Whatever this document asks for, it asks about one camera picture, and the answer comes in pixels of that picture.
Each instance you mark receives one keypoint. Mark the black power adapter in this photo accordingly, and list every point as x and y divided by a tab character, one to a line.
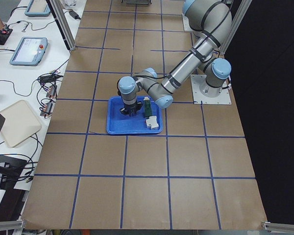
74	15

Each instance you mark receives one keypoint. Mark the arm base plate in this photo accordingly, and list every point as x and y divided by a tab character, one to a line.
204	94
186	25

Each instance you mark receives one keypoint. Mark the blue plastic tray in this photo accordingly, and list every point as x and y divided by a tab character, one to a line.
119	124

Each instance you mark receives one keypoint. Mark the teach pendant tablet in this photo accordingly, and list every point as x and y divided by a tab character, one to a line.
37	8
29	51

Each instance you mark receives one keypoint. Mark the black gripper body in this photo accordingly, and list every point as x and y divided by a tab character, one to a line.
130	107

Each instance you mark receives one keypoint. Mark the green terminal block module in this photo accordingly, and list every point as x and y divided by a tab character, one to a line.
147	107

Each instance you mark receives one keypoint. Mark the aluminium frame post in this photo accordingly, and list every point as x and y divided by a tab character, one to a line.
60	19

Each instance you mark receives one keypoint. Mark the far teach pendant tablet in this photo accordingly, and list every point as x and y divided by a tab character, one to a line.
37	8

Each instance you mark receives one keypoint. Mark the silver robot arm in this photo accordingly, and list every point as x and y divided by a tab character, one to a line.
210	21

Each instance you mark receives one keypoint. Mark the white circuit breaker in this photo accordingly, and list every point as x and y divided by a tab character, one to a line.
152	123

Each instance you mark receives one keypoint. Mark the beige plastic tray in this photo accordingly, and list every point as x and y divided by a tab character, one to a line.
20	123

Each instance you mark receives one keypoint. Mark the near teach pendant tablet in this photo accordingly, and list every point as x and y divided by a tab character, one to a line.
29	51

